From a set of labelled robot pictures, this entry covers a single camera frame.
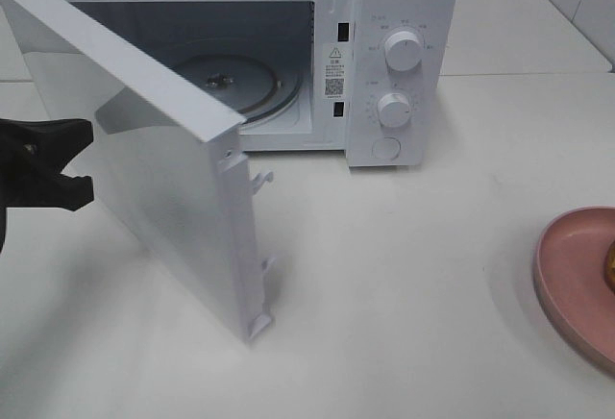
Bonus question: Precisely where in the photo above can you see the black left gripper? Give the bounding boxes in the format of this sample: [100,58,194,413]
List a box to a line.
[1,119,94,249]

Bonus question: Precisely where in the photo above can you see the toy hamburger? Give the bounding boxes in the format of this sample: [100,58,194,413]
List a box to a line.
[603,242,615,291]

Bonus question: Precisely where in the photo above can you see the upper white power knob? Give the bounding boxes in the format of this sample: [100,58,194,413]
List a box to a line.
[383,28,424,72]

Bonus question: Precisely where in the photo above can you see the white timer knob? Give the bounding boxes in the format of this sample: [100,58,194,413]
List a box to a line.
[377,92,412,129]

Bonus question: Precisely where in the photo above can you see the pink round plate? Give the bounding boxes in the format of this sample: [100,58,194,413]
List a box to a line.
[532,206,614,376]

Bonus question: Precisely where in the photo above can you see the white microwave oven body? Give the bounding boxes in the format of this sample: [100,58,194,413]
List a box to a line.
[65,0,455,167]

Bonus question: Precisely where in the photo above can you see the round white door button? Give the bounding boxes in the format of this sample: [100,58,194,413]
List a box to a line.
[372,137,401,160]

